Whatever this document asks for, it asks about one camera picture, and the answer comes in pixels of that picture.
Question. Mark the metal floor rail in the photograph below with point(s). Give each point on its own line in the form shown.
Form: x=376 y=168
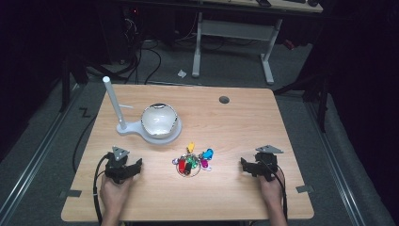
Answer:
x=337 y=163
x=34 y=157

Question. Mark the white stand with upright post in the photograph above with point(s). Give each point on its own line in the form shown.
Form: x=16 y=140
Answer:
x=120 y=125

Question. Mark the person's left hand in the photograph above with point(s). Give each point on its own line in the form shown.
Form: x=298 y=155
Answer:
x=113 y=194

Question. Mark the person's right hand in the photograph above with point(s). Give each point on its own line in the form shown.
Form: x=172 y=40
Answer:
x=271 y=191

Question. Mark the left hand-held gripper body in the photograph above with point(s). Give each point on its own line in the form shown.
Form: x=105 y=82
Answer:
x=116 y=166

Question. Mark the black metal stand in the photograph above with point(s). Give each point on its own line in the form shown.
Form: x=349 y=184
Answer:
x=313 y=94
x=67 y=84

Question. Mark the white paper scrap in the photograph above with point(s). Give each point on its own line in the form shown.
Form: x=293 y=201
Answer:
x=181 y=73

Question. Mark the white bowl with silver rim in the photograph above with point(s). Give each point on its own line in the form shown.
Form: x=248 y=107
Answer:
x=159 y=121

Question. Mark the red object under desk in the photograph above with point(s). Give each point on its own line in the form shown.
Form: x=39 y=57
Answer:
x=289 y=44

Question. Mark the desk with white legs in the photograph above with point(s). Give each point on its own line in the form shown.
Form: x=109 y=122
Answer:
x=235 y=29

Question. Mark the grey round table grommet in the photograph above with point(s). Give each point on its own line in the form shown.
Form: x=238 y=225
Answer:
x=224 y=100

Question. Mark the grey tape piece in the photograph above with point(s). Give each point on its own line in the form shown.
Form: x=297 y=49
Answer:
x=305 y=189
x=71 y=193

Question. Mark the bunch of coloured key tags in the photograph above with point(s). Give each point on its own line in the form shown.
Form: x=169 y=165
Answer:
x=191 y=164

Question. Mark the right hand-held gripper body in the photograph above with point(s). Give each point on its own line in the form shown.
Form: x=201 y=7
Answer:
x=266 y=163

